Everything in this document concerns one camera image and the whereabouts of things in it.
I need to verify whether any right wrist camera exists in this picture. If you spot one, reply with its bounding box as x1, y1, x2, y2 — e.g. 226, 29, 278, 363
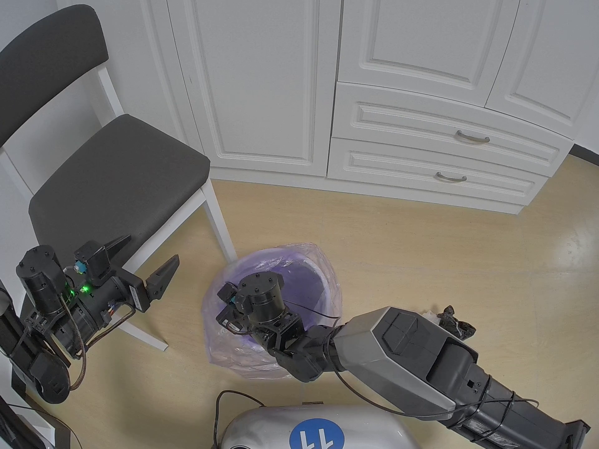
216, 281, 240, 307

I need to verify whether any black cable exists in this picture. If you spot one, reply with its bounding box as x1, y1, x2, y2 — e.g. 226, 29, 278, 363
212, 390, 268, 449

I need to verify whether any white wardrobe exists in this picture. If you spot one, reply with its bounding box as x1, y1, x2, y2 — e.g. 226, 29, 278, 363
51, 0, 591, 215

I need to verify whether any black plastic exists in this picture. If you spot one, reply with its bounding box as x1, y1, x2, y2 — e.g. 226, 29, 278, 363
433, 305, 477, 340

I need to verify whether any white chair dark grey seat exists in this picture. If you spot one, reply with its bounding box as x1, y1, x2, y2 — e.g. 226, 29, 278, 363
0, 4, 237, 353

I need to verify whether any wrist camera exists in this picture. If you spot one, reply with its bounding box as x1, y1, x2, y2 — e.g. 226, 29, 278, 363
74, 240, 112, 286
216, 281, 240, 307

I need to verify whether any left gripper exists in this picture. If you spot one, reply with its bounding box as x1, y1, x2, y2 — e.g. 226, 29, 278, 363
77, 235, 180, 320

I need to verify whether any purple plastic bag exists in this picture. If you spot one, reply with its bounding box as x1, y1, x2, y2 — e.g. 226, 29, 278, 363
202, 243, 344, 381

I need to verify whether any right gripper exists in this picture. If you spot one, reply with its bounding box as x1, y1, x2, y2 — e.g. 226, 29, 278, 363
214, 303, 254, 338

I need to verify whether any white trash bin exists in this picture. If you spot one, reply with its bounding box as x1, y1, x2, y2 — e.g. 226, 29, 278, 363
210, 248, 341, 379

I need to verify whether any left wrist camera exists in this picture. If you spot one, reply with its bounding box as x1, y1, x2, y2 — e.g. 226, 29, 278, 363
74, 240, 112, 286

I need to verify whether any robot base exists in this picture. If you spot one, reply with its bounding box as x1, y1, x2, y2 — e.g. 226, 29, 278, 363
220, 405, 415, 449

